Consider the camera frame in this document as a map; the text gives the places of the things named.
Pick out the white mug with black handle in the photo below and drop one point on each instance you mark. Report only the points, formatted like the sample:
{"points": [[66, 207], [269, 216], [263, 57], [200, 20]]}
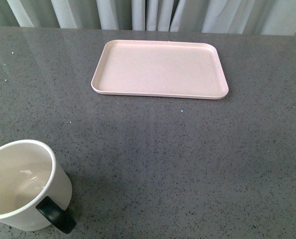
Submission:
{"points": [[35, 192]]}

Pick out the pale pink rectangular tray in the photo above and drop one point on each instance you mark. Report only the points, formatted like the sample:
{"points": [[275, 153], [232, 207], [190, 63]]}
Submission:
{"points": [[160, 69]]}

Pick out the white pleated curtain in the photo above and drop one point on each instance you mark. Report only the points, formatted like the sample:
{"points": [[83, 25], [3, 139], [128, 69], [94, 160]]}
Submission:
{"points": [[251, 17]]}

